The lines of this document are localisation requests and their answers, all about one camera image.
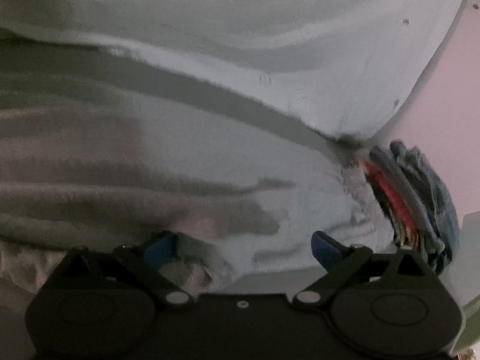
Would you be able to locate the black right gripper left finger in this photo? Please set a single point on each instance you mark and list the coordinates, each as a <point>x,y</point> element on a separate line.
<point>161,250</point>

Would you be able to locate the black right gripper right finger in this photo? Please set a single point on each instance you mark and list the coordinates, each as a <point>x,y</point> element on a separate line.
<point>328,252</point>

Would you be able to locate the stack of folded clothes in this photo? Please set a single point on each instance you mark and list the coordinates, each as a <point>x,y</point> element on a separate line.
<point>400,202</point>

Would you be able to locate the blue denim garment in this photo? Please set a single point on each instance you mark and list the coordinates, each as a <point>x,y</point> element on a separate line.
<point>434,196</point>

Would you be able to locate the white carrot print storage bag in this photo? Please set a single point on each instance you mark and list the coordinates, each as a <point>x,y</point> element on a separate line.
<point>343,67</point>

